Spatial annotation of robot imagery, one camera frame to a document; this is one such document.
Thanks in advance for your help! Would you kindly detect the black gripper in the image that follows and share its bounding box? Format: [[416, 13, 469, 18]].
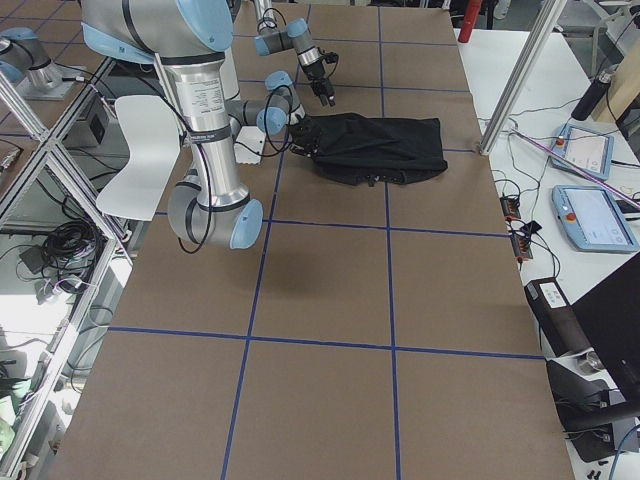
[[289, 117, 323, 158], [302, 60, 335, 106]]

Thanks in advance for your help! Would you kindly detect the black t-shirt with logo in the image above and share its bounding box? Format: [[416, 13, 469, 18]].
[[306, 113, 448, 186]]

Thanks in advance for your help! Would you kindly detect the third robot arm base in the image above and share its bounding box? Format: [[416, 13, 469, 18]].
[[1, 27, 75, 101]]

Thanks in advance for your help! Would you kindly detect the black monitor arm base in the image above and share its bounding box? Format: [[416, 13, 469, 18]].
[[546, 360, 639, 462]]

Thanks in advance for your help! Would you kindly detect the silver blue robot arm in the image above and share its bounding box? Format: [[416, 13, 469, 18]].
[[82, 1, 305, 249], [254, 1, 339, 107]]

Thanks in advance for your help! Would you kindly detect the white chair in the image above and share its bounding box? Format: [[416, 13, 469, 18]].
[[96, 95, 180, 221]]

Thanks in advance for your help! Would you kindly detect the red cylinder bottle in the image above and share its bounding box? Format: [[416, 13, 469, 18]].
[[458, 0, 483, 43]]

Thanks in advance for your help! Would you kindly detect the small black adapter box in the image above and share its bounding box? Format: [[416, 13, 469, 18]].
[[519, 221, 542, 236]]

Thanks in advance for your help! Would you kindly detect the far blue teach pendant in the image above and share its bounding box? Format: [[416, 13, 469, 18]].
[[551, 124, 614, 180]]

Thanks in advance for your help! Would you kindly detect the blue teach pendant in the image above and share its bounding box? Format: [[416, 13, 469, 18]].
[[551, 124, 614, 180], [551, 185, 639, 254]]

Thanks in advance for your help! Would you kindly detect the black water bottle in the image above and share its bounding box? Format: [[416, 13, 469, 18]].
[[571, 68, 615, 121]]

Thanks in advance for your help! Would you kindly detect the near blue teach pendant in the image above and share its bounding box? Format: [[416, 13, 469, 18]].
[[551, 185, 639, 254]]

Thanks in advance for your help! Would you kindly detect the black monitor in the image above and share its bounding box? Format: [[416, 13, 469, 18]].
[[572, 255, 639, 400]]

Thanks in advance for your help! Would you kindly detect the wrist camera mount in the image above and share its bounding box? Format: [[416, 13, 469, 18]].
[[320, 50, 339, 64]]

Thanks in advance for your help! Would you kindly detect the aluminium frame post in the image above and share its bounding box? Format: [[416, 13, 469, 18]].
[[479, 0, 567, 155]]

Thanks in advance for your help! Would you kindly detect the bundle of black cables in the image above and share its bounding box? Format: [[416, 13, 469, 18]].
[[42, 219, 109, 281]]

